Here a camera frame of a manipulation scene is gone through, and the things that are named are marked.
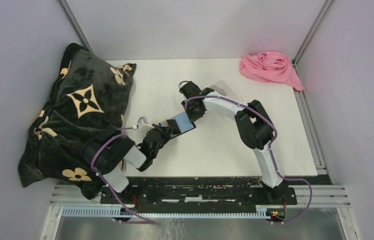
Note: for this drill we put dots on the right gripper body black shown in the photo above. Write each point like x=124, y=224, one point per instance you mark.
x=192, y=114

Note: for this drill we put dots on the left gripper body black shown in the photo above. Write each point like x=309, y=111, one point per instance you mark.
x=164, y=137

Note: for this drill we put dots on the dark glossy credit card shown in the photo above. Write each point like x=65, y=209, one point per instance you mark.
x=172, y=123

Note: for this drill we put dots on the black leather card holder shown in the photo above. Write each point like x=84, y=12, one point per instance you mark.
x=183, y=122

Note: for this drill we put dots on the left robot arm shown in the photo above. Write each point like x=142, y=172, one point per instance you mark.
x=106, y=150

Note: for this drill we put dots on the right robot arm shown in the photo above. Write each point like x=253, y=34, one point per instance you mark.
x=254, y=126

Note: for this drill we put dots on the white plastic bin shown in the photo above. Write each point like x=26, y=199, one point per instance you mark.
x=224, y=89

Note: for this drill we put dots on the black floral pillow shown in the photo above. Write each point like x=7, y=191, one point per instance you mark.
x=89, y=96

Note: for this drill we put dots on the pink crumpled cloth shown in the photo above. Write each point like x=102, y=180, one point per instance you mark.
x=270, y=67

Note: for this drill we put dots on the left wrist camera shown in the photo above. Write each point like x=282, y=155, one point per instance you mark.
x=142, y=124

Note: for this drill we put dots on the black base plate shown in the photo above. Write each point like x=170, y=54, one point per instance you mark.
x=201, y=195

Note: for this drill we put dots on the aluminium frame rail left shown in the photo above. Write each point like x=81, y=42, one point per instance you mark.
x=64, y=4

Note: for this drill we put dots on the aluminium frame rail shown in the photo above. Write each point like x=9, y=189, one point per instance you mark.
x=64, y=4
x=312, y=31

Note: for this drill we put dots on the aluminium frame rail right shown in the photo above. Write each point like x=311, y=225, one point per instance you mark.
x=312, y=31

